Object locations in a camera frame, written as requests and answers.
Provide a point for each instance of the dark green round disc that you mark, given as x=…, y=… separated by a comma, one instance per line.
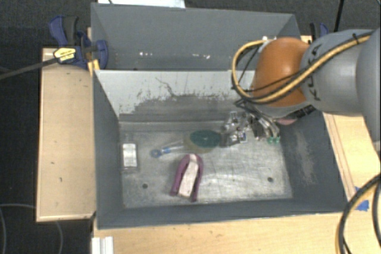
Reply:
x=205, y=139

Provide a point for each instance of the clear glass block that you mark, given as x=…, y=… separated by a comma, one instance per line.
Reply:
x=130, y=156

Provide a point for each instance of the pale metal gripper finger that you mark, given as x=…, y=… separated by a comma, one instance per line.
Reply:
x=230, y=123
x=230, y=139

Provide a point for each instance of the purple and pink toy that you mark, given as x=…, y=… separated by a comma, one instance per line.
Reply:
x=187, y=178

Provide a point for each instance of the grey metal bin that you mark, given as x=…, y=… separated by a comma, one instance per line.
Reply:
x=184, y=38

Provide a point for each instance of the pale wood flat board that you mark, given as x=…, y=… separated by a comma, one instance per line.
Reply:
x=67, y=139

